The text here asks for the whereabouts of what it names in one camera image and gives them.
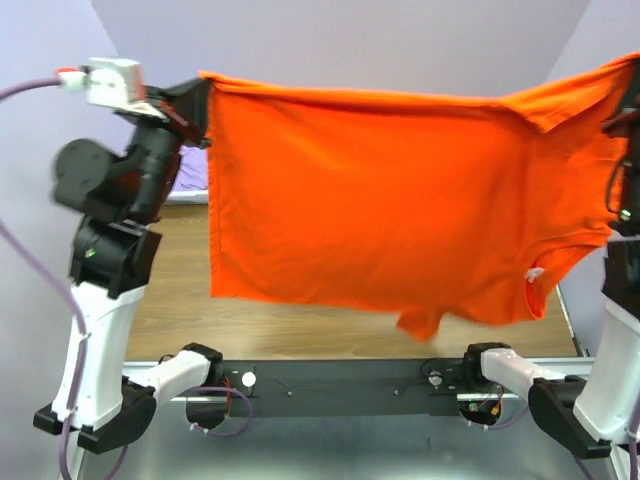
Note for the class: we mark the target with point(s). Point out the orange t-shirt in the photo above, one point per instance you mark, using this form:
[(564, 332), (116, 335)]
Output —
[(419, 205)]

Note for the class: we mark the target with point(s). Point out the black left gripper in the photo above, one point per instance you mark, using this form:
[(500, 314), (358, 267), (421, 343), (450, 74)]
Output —
[(184, 107)]

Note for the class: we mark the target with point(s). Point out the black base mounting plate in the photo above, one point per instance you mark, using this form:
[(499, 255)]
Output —
[(324, 388)]

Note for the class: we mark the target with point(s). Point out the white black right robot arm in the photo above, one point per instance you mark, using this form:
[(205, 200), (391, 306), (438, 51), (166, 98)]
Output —
[(589, 416)]

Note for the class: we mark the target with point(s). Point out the white perforated plastic basket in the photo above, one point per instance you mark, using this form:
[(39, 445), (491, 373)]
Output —
[(187, 197)]

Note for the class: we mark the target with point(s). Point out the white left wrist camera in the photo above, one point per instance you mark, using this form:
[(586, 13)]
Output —
[(111, 82)]

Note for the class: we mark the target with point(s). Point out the purple t-shirt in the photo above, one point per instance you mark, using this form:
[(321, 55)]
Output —
[(193, 171)]

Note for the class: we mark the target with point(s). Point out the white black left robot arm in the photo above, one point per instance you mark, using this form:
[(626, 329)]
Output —
[(119, 197)]

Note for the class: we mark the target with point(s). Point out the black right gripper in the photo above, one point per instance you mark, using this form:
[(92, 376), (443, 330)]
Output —
[(630, 110)]

